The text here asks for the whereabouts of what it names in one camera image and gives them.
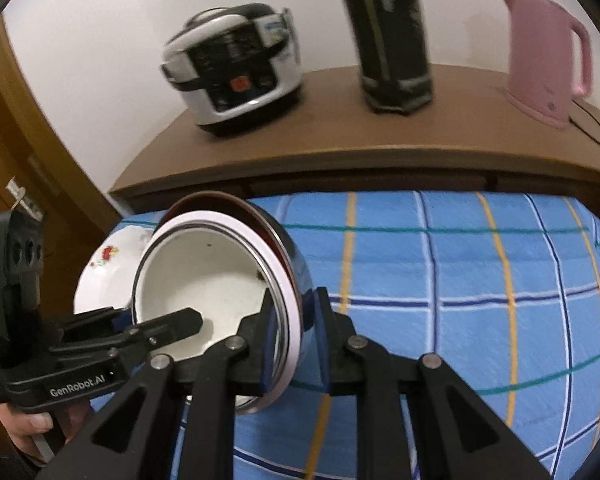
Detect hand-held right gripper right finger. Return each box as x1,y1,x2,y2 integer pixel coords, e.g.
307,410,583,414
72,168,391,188
314,286,553,480

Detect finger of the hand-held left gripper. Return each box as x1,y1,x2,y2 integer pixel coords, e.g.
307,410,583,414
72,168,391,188
107,308,204,356
55,306,128,341

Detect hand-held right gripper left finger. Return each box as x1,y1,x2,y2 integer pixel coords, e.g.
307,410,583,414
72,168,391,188
47,285,283,480

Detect large floral white plate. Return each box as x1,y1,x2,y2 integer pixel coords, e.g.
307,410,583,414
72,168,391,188
73,224,156,318

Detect pink plastic bowl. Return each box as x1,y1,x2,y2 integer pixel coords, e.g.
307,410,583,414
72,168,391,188
150,211,303,401

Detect white enamel bowl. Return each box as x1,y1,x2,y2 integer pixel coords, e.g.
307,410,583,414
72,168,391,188
131,222,286,413

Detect stainless steel bowl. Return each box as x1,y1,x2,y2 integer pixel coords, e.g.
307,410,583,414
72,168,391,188
152,191,313,401

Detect person's left hand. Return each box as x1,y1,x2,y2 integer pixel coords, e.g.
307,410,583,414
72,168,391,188
0,400,96,461

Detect blue plaid tablecloth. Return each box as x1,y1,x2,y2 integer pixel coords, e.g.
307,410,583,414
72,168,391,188
87,190,600,480

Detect brown wooden cabinet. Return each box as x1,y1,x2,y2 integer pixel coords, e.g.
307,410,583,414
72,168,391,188
109,64,600,221

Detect silver black rice cooker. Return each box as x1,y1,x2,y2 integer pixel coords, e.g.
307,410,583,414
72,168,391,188
160,4,303,137

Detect black thermos flask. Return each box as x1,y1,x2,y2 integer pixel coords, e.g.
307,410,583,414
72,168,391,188
327,0,433,115

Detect pink electric kettle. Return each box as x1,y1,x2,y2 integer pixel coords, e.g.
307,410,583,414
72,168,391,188
496,0,593,130

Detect silver door handle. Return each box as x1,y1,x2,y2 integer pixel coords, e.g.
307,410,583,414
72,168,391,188
5,176,46,222

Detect wooden door frame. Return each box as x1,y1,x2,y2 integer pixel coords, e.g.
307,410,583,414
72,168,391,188
0,12,123,241

